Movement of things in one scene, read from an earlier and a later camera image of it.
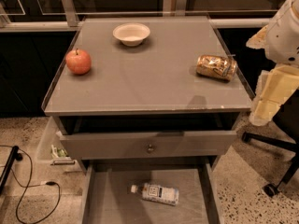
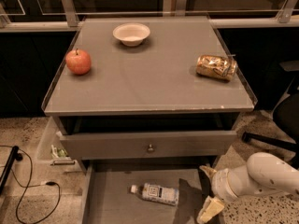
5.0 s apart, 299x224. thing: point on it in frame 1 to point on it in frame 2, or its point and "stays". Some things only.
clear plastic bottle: x=164 y=194 stays
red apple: x=78 y=61 stays
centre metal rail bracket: x=181 y=0 stays
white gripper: x=282 y=39 to x=220 y=184
